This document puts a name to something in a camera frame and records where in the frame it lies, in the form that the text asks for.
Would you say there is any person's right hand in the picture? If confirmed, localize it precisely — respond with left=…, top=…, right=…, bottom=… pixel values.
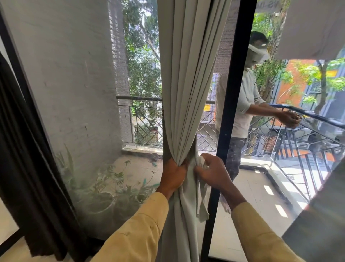
left=194, top=153, right=235, bottom=195

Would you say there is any person's left hand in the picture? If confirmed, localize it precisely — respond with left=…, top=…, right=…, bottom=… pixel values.
left=156, top=158, right=189, bottom=200

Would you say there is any light grey curtain tie strap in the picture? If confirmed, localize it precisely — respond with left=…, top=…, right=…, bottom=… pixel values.
left=194, top=154, right=210, bottom=222

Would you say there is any light grey curtain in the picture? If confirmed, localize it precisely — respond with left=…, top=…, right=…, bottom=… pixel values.
left=281, top=156, right=345, bottom=262
left=157, top=0, right=232, bottom=262

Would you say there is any person's left forearm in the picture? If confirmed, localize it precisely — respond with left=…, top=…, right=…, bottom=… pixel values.
left=90, top=190, right=170, bottom=262

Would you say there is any person's right forearm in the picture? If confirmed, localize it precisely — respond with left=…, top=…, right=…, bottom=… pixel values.
left=221, top=185, right=307, bottom=262

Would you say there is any leafy plant in white pot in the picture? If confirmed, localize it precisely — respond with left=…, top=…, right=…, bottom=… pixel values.
left=80, top=161, right=127, bottom=215

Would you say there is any black metal balcony railing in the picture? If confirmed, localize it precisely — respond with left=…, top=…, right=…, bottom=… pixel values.
left=116, top=96, right=345, bottom=203

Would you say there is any tall sword-leaf plant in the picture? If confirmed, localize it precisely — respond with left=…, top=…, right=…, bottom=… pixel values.
left=55, top=144, right=77, bottom=189

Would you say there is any orange brick building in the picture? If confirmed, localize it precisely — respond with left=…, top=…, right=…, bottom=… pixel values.
left=203, top=58, right=345, bottom=162

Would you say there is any dark textured window post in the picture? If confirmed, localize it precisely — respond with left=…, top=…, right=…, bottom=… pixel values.
left=161, top=113, right=173, bottom=162

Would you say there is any black sliding door frame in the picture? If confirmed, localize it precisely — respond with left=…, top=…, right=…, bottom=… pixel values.
left=200, top=0, right=258, bottom=262

